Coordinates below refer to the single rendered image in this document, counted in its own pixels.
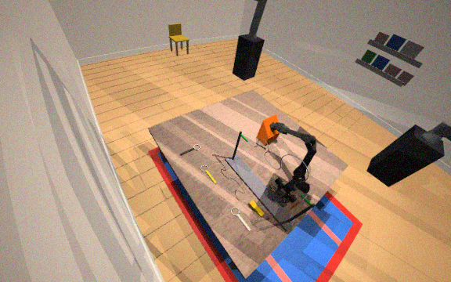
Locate yellow rectangular block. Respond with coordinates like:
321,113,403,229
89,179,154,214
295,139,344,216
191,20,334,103
249,201,265,217

